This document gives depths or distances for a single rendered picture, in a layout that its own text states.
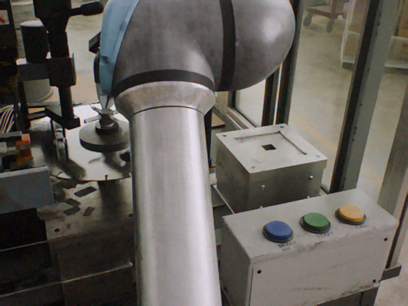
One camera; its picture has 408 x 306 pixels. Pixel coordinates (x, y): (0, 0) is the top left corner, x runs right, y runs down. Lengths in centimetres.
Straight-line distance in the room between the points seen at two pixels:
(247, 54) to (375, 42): 35
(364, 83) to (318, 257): 31
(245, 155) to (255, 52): 46
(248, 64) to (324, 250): 37
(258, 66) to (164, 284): 26
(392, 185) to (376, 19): 29
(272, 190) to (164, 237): 52
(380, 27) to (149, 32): 44
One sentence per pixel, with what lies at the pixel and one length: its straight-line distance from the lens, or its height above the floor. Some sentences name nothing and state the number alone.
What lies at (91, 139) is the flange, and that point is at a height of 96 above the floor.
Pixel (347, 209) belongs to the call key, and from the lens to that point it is 82.
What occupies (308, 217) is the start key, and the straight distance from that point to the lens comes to 78.
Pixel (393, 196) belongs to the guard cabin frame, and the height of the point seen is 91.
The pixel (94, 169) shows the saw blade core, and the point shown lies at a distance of 81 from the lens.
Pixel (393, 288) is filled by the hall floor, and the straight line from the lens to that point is 209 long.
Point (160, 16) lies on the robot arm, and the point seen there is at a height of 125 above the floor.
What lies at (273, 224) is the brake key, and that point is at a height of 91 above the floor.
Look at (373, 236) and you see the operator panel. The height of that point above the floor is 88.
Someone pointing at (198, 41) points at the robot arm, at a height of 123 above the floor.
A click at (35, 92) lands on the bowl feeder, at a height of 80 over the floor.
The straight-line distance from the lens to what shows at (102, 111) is 90.
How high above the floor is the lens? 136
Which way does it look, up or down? 29 degrees down
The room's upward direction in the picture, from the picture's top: 2 degrees clockwise
